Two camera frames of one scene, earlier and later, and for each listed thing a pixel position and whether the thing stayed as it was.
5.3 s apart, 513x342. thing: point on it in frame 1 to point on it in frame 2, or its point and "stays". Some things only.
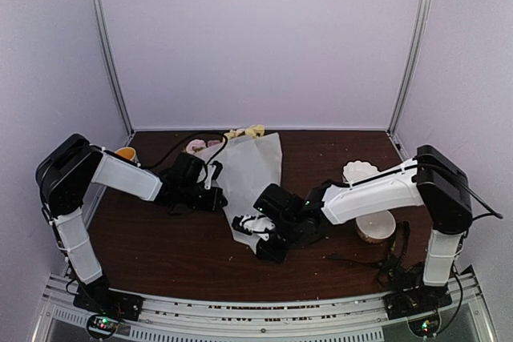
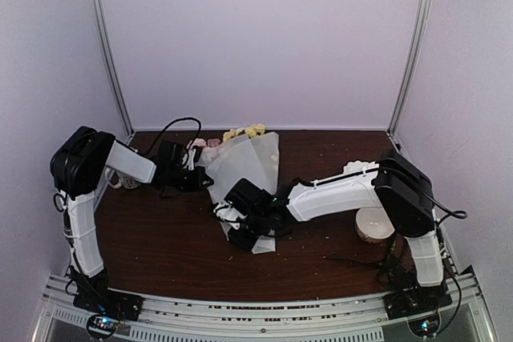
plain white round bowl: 376,227 stays
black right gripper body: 279,253 to 258,229
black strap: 397,275 to 357,260
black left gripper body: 206,203 to 186,183
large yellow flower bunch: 255,130 stays
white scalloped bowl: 354,170 stays
